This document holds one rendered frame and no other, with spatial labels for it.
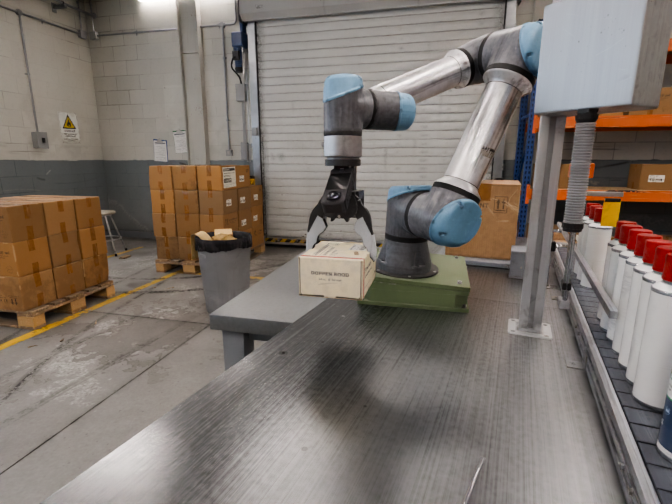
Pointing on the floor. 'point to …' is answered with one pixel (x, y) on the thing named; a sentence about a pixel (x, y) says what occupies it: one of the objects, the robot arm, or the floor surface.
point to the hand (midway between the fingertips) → (339, 260)
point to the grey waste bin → (224, 275)
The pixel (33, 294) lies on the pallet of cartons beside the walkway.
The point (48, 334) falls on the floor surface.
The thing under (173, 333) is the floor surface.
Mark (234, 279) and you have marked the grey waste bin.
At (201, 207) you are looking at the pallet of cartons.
